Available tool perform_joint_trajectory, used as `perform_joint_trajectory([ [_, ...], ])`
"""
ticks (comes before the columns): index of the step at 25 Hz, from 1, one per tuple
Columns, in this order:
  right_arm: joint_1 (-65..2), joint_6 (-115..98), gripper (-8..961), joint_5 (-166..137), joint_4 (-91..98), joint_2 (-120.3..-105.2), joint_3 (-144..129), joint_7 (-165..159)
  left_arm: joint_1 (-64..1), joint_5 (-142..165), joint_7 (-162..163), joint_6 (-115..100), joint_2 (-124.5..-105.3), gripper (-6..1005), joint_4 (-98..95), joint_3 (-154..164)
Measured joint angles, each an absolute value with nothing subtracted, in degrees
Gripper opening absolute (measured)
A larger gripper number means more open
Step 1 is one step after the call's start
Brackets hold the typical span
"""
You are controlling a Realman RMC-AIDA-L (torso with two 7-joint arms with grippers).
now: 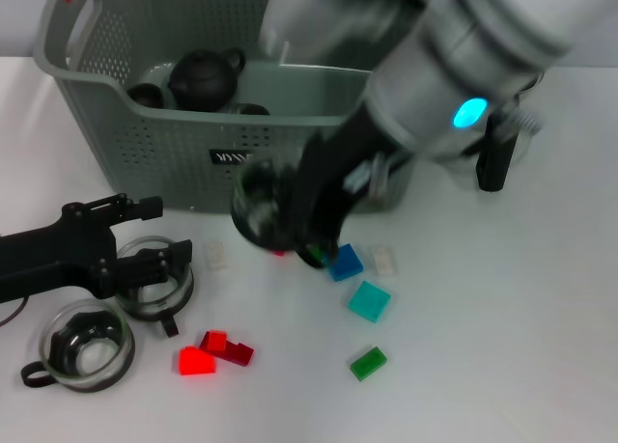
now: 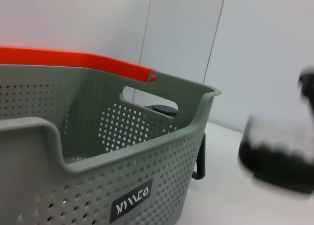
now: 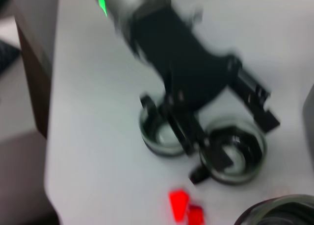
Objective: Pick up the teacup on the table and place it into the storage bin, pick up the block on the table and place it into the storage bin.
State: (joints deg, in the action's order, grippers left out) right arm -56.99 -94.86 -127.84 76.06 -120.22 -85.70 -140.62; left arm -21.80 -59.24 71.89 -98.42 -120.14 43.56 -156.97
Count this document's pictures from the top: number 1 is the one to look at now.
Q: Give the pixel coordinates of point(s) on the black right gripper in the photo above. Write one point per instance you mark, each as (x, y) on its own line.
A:
(328, 187)

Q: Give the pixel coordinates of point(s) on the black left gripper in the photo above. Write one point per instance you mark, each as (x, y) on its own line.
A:
(58, 259)

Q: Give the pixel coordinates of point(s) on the glass teacup black sleeve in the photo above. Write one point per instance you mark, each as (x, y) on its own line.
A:
(251, 110)
(159, 305)
(92, 361)
(256, 211)

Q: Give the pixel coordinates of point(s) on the grey-green perforated storage bin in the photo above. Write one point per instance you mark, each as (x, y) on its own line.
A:
(169, 148)

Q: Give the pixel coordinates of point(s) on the small black clay teacup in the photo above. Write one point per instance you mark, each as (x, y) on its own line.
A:
(145, 95)

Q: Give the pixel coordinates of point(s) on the blue toy brick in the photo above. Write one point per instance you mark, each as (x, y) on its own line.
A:
(345, 264)

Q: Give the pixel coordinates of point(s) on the white toy brick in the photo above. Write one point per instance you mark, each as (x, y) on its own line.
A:
(215, 256)
(384, 259)

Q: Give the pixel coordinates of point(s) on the cyan toy brick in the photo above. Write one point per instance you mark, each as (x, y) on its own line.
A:
(369, 302)

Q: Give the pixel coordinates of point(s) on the dark red toy brick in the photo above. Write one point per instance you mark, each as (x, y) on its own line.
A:
(236, 356)

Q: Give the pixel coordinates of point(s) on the bright red sloped brick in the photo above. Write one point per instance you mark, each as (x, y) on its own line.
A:
(195, 363)

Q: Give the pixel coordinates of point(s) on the black clay teapot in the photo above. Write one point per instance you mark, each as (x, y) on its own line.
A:
(203, 81)

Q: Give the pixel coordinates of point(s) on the glass pitcher black lid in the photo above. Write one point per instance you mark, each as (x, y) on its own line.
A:
(495, 168)

